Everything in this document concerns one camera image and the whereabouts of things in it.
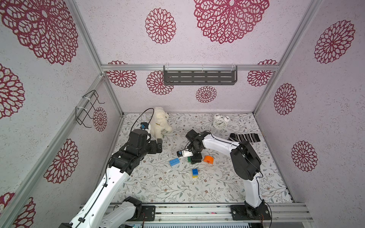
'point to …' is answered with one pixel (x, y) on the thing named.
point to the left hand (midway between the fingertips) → (153, 142)
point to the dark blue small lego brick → (195, 172)
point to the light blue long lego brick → (174, 162)
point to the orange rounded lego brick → (208, 159)
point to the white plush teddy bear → (159, 123)
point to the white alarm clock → (220, 122)
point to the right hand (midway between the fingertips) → (190, 153)
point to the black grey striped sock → (251, 137)
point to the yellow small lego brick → (195, 176)
